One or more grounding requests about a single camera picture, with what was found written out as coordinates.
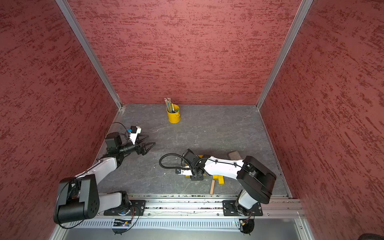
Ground aluminium corner post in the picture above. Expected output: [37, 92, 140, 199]
[56, 0, 123, 110]
[256, 0, 313, 111]

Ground natural wooden block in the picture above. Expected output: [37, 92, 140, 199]
[210, 180, 215, 195]

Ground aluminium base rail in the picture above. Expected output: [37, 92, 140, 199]
[92, 194, 305, 220]

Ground bundle of coloured pencils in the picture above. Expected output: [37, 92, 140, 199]
[164, 98, 174, 114]

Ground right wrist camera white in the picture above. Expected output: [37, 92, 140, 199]
[175, 169, 193, 176]

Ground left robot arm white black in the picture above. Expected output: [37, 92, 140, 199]
[53, 132, 155, 227]

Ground right aluminium corner post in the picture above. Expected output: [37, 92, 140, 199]
[256, 0, 313, 111]

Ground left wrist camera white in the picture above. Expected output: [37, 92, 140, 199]
[126, 126, 142, 145]

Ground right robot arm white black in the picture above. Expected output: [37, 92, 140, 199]
[181, 150, 277, 210]

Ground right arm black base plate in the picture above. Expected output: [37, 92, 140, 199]
[222, 200, 263, 217]

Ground grey wooden plank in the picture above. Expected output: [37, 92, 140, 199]
[228, 151, 243, 161]

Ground left aluminium corner post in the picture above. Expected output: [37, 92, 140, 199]
[56, 0, 123, 110]

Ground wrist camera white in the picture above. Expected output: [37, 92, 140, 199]
[126, 126, 142, 145]
[175, 169, 193, 176]

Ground white slotted cable duct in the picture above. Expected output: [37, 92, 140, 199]
[80, 219, 241, 231]

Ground yellow metal pencil bucket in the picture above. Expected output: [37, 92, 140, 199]
[167, 104, 181, 124]

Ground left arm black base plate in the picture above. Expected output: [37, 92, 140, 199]
[103, 200, 147, 217]

